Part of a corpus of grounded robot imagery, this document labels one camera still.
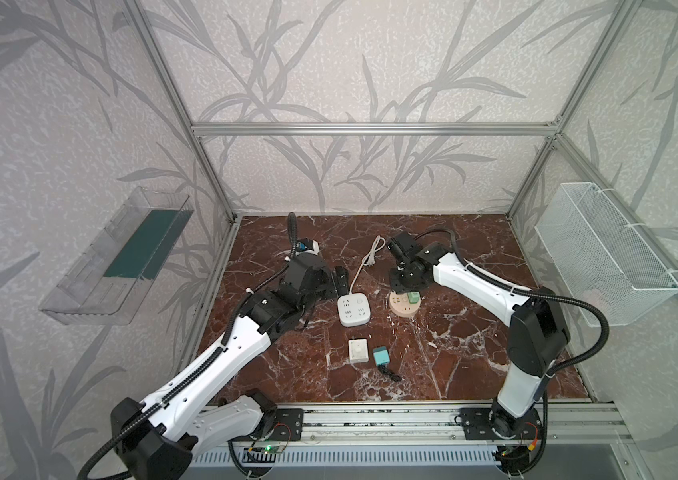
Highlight aluminium front rail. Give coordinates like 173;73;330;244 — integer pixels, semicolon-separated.
128;400;637;448

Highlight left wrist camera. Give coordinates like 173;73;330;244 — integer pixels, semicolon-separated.
295;238;320;255

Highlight clear plastic wall bin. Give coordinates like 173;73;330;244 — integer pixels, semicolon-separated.
39;187;194;326

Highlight white square plug adapter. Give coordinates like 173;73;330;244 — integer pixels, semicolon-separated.
348;339;370;364

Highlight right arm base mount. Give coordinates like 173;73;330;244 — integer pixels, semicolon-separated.
454;407;543;442

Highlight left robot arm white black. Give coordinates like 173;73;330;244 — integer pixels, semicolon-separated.
77;251;349;479

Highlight white power strip cable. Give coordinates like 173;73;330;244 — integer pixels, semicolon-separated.
347;235;387;295

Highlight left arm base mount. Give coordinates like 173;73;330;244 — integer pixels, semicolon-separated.
245;407;305;442

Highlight white wire mesh basket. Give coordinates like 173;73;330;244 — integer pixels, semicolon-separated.
536;182;678;327

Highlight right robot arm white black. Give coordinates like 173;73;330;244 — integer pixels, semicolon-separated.
387;228;610;430

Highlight pink round power strip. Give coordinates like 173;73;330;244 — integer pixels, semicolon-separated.
388;292;421;318

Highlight white square power strip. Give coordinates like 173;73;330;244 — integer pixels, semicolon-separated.
337;293;371;328

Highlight teal plug adapter black cord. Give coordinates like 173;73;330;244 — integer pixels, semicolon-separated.
372;346;403;383

